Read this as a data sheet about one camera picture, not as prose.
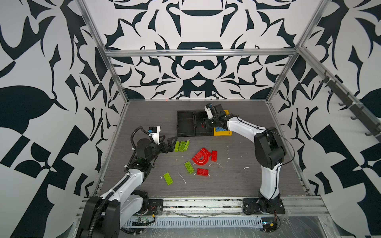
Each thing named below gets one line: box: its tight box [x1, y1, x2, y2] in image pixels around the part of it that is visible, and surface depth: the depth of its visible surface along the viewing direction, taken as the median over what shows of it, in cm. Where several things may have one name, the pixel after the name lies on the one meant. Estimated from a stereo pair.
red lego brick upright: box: [211, 150, 218, 163], surface depth 91 cm
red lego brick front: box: [196, 168, 209, 177], surface depth 87 cm
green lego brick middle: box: [184, 160, 195, 175], surface depth 88 cm
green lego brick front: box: [163, 172, 174, 186], surface depth 85 cm
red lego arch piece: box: [191, 147, 213, 166], surface depth 91 cm
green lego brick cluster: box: [174, 140, 191, 153], surface depth 95 cm
